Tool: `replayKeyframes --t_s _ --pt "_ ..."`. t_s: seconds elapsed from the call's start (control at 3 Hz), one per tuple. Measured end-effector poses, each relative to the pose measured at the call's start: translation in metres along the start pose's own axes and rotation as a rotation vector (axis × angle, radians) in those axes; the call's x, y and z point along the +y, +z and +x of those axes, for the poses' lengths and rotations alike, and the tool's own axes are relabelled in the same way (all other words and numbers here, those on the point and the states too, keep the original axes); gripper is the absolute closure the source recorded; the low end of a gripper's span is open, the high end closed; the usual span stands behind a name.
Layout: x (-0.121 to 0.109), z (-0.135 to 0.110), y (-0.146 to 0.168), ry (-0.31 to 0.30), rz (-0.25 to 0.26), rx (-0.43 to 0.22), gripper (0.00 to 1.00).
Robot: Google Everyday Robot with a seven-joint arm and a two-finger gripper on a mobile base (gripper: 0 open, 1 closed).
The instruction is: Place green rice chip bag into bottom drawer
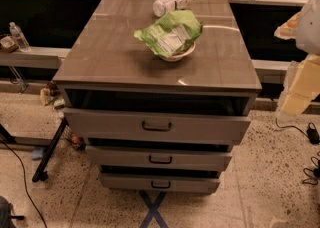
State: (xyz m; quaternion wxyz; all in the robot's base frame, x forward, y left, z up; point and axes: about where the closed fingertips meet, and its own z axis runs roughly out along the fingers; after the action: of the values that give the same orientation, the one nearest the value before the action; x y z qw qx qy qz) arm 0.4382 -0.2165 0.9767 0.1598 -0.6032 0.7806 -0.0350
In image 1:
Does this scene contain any grey drawer cabinet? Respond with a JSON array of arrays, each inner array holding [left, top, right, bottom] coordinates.
[[54, 0, 261, 179]]

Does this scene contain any black table leg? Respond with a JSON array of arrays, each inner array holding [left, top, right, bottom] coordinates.
[[32, 118, 68, 183]]

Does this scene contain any grey bench shelf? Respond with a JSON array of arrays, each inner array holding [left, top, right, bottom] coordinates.
[[0, 47, 69, 69]]

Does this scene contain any white bowl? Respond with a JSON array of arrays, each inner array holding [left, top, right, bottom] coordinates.
[[160, 42, 196, 62]]

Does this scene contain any grey drawer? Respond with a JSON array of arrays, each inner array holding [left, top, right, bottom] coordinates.
[[99, 173, 220, 194], [86, 146, 232, 172], [64, 108, 250, 144]]

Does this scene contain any top grey drawer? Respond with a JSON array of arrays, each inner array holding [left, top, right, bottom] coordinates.
[[64, 108, 250, 144]]

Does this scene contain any green rice chip bag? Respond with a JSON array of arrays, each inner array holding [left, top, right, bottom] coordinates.
[[134, 10, 203, 59]]

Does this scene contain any black floor cable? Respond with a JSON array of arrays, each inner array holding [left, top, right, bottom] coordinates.
[[0, 138, 49, 228]]

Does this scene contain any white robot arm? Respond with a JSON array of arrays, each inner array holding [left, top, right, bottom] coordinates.
[[274, 0, 320, 55]]

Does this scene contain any black power adapter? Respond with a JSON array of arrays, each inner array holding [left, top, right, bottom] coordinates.
[[307, 122, 320, 144]]

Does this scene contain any small snack box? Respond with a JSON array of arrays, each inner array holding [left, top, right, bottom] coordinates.
[[0, 36, 18, 53]]

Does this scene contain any blue tape cross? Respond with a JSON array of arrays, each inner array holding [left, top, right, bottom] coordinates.
[[139, 191, 169, 228]]

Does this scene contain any upright water bottle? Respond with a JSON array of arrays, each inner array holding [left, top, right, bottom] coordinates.
[[9, 22, 30, 52]]

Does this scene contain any middle grey drawer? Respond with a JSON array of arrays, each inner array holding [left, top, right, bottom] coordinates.
[[86, 146, 232, 172]]

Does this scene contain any bottom grey drawer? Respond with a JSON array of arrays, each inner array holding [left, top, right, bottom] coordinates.
[[99, 173, 220, 194]]

